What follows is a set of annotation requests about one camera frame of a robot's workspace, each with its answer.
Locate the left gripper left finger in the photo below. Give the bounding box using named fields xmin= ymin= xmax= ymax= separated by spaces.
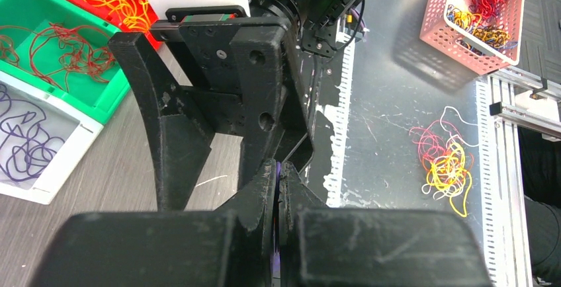
xmin=30 ymin=159 xmax=278 ymax=286

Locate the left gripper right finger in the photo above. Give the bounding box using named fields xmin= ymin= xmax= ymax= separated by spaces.
xmin=278 ymin=163 xmax=492 ymax=286

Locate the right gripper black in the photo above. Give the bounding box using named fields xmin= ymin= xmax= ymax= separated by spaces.
xmin=108 ymin=5 xmax=314 ymax=211

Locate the purple cable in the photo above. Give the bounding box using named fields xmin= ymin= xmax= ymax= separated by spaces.
xmin=271 ymin=161 xmax=284 ymax=287
xmin=0 ymin=82 xmax=67 ymax=184

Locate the red cable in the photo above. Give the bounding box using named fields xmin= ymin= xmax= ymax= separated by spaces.
xmin=0 ymin=22 xmax=117 ymax=93

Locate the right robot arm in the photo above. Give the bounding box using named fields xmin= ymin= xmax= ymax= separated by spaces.
xmin=108 ymin=0 xmax=365 ymax=211

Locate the white plastic bin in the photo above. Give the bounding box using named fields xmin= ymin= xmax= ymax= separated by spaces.
xmin=1 ymin=73 xmax=103 ymax=205

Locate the green plastic bin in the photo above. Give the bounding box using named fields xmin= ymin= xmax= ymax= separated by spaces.
xmin=1 ymin=0 xmax=130 ymax=124

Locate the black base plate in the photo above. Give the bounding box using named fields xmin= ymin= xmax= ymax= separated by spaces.
xmin=302 ymin=44 xmax=355 ymax=208

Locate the cable tangle on metal floor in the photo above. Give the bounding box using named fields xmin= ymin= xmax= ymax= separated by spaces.
xmin=408 ymin=106 xmax=480 ymax=219

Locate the pink basket with cables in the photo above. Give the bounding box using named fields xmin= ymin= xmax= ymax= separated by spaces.
xmin=420 ymin=0 xmax=525 ymax=75

